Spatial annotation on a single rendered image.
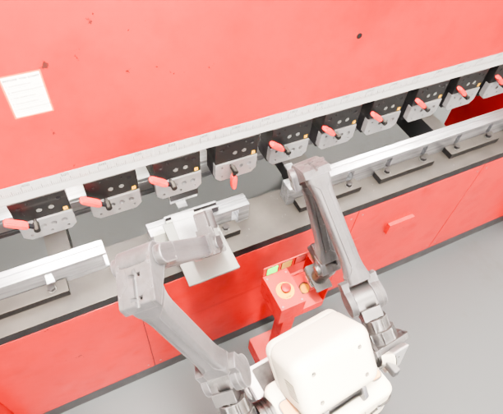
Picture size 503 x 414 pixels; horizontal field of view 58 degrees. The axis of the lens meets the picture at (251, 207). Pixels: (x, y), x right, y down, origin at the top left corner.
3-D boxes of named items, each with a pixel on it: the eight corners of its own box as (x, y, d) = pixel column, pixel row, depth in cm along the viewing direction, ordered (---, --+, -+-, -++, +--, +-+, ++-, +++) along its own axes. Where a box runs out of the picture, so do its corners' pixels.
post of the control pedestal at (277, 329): (273, 355, 225) (287, 306, 183) (267, 344, 228) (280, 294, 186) (283, 350, 227) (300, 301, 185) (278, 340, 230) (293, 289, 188)
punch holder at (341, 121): (317, 150, 165) (326, 115, 152) (305, 135, 170) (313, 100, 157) (351, 140, 170) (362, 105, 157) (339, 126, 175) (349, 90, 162)
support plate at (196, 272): (189, 287, 149) (189, 285, 148) (163, 227, 163) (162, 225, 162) (239, 268, 154) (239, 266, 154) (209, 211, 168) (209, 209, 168)
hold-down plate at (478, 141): (449, 159, 211) (451, 154, 208) (441, 151, 214) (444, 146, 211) (496, 142, 220) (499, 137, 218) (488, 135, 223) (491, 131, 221)
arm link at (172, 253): (115, 285, 87) (165, 267, 85) (106, 256, 88) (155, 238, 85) (195, 261, 129) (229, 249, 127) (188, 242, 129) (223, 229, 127)
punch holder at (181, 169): (158, 200, 146) (152, 165, 133) (149, 181, 151) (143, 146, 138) (201, 186, 151) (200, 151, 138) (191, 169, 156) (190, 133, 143)
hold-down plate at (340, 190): (299, 213, 185) (300, 208, 183) (293, 203, 188) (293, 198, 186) (360, 190, 195) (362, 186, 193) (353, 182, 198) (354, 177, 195)
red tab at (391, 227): (385, 234, 222) (389, 226, 217) (383, 231, 223) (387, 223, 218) (410, 224, 227) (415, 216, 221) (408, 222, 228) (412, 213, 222)
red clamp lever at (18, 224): (5, 224, 120) (42, 229, 127) (2, 213, 122) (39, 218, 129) (2, 228, 120) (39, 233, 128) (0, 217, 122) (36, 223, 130)
